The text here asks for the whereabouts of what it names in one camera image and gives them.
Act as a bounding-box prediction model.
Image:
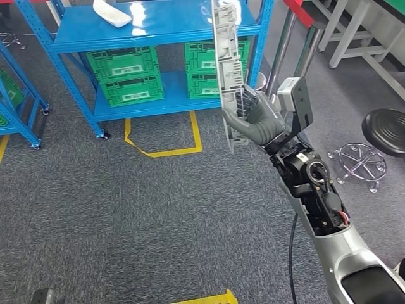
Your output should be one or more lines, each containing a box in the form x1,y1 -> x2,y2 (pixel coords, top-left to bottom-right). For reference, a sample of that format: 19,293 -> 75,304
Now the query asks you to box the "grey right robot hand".
221,84 -> 287,147

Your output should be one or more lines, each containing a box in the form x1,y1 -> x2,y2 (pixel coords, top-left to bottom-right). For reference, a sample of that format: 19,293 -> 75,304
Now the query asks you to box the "grey plastic wheel hubcap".
211,0 -> 250,155

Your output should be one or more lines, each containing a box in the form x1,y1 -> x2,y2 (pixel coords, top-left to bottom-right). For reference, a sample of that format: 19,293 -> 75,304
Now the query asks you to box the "blue metal shelf rack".
14,0 -> 275,141

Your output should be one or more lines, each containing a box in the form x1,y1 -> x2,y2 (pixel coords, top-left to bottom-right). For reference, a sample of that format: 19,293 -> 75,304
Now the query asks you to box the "white plastic cover part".
92,0 -> 132,29

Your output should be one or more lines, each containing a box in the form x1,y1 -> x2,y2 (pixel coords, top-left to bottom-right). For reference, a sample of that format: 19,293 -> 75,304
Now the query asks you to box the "red barrier belt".
282,0 -> 314,29

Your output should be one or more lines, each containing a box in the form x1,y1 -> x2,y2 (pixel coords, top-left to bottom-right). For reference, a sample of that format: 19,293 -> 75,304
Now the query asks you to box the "black round stool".
327,108 -> 405,194

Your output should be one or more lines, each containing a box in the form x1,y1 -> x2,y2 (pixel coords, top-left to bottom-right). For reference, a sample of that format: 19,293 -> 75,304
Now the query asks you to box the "yellow floor tape square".
170,289 -> 238,304

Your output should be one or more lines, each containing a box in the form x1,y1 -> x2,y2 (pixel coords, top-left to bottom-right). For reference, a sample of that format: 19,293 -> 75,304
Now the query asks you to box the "small blue metal rack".
0,39 -> 51,151

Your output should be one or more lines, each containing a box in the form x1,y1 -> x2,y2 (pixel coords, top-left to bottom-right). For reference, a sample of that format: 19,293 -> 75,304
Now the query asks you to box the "yellow floor tape strip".
0,134 -> 10,165

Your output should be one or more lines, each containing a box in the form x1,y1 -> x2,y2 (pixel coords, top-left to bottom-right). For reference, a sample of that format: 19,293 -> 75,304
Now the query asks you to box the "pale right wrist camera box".
277,76 -> 314,141

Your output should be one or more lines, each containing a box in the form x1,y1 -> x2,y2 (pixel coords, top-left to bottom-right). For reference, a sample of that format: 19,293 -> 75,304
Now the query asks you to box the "white table frame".
311,0 -> 405,101

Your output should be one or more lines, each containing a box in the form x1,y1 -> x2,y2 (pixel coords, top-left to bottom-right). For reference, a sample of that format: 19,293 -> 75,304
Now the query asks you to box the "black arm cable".
288,213 -> 299,304

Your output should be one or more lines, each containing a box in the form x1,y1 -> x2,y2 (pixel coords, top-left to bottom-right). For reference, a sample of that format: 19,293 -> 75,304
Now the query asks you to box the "white floor cable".
0,31 -> 58,51

